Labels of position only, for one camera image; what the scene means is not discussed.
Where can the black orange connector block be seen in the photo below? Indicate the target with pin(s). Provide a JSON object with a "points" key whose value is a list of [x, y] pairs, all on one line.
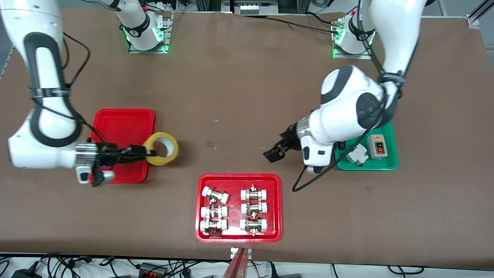
{"points": [[153, 269]]}

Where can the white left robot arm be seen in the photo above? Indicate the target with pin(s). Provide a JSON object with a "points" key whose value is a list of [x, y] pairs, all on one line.
{"points": [[347, 108]]}

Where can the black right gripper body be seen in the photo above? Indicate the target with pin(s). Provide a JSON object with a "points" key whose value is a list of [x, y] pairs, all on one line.
{"points": [[107, 151]]}

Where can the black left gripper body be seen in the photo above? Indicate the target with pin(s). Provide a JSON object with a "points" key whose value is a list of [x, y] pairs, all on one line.
{"points": [[288, 140]]}

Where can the yellow tape roll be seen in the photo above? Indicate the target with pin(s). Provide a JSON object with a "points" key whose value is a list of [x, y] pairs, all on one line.
{"points": [[173, 148]]}

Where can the green plastic tray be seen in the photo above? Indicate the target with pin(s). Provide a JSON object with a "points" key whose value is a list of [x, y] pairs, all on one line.
{"points": [[382, 164]]}

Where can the black power adapter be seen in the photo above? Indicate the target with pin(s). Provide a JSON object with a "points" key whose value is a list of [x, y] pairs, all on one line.
{"points": [[25, 273]]}

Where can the red aluminium profile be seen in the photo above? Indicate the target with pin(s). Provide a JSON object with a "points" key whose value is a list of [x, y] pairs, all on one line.
{"points": [[235, 268]]}

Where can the red tray with fittings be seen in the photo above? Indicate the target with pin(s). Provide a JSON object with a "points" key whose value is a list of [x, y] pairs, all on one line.
{"points": [[235, 208]]}

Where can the empty red plastic tray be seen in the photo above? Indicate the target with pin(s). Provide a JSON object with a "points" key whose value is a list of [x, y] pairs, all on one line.
{"points": [[119, 127]]}

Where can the white terminal block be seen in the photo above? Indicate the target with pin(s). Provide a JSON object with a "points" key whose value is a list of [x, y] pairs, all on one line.
{"points": [[249, 8]]}

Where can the small black electronic component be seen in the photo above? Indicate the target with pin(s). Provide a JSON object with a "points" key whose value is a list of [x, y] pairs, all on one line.
{"points": [[341, 146]]}

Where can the grey switch box red button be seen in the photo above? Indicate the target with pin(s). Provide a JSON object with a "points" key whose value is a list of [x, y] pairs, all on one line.
{"points": [[377, 146]]}

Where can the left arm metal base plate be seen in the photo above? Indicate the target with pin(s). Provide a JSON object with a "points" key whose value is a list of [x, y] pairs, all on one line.
{"points": [[355, 56]]}

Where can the small metal bracket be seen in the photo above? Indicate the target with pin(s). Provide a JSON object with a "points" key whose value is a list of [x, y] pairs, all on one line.
{"points": [[234, 253]]}

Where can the white metal pipe fitting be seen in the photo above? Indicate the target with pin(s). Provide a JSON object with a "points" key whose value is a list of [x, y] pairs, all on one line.
{"points": [[214, 212], [213, 226], [215, 195], [254, 194], [254, 208], [253, 225]]}

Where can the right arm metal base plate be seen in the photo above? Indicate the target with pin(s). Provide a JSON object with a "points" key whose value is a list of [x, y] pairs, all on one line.
{"points": [[135, 51]]}

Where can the white circuit breaker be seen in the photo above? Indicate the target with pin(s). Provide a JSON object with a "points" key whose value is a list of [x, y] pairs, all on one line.
{"points": [[357, 156]]}

